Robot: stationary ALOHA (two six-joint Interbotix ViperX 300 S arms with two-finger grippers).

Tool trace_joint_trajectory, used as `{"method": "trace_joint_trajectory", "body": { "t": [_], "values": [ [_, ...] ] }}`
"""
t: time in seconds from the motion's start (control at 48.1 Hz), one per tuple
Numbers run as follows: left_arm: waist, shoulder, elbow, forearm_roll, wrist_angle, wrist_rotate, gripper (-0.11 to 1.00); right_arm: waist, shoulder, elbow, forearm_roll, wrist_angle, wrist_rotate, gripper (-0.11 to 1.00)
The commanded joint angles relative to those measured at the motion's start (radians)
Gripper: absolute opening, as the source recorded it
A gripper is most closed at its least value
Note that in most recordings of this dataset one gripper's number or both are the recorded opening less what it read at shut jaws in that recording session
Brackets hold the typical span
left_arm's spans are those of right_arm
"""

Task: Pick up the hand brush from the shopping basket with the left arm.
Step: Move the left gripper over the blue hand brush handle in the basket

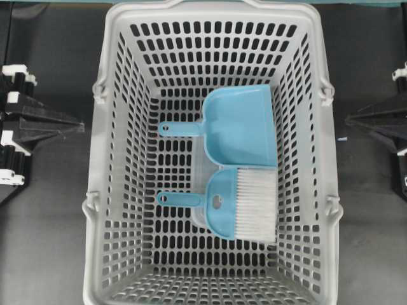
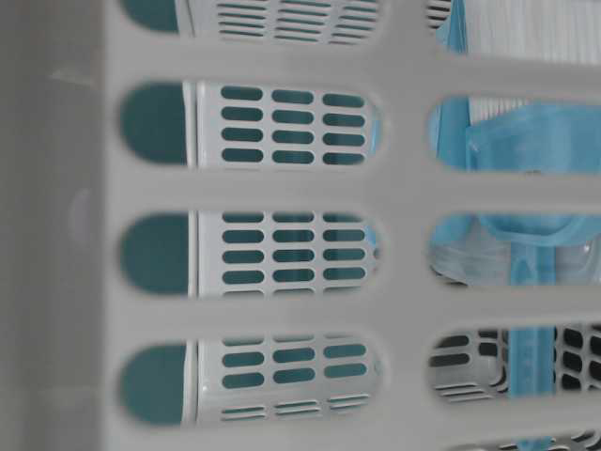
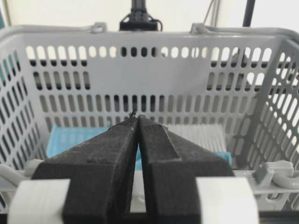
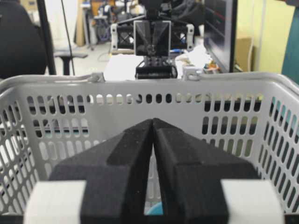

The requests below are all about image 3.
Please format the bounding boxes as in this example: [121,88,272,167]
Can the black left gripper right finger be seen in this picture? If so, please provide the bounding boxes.
[138,115,259,224]

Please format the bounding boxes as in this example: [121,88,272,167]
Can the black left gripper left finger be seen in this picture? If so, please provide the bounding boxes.
[7,115,139,224]

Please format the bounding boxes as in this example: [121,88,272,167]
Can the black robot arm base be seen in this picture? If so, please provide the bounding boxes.
[119,0,163,32]

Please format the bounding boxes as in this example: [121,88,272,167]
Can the grey plastic shopping basket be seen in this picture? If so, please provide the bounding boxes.
[0,22,299,213]

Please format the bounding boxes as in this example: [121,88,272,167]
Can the black vertical pole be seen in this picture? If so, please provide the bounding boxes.
[242,0,256,27]

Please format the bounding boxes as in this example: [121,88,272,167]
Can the grey hanging cables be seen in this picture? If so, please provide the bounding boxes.
[204,0,221,25]

